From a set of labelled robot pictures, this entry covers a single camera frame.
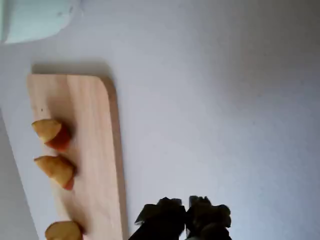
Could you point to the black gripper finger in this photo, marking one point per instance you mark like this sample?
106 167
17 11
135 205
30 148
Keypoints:
207 220
162 220

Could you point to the apple slice with red skin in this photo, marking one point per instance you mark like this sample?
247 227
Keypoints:
48 131
56 170
63 231

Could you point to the wooden cutting board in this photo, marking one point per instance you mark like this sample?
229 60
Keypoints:
95 140

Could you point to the white bowl with butterfly print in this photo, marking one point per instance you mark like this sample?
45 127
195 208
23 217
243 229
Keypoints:
32 20

